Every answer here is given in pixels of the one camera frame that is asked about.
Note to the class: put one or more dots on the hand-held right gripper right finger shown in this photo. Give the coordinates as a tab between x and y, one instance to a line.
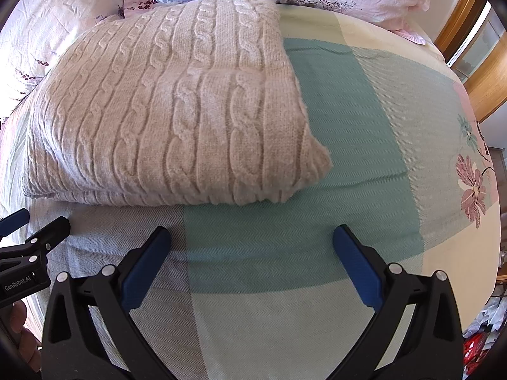
362	273

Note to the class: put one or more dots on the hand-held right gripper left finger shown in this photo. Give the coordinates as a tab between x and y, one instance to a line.
139	273

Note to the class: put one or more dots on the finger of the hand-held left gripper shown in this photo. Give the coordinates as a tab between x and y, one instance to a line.
15	220
51	234

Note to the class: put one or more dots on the person's left hand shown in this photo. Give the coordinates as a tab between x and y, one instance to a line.
21	336

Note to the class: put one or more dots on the green checked blanket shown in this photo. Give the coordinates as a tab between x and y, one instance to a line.
317	190

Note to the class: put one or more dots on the pile of colourful items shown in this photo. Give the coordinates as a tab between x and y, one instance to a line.
485	332

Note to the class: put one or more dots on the pink floral bed sheet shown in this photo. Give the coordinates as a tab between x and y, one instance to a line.
475	166

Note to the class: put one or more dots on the pink floral quilt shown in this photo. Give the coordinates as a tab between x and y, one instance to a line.
59	19

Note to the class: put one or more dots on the wooden cabinet with glass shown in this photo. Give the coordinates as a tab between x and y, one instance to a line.
473	51

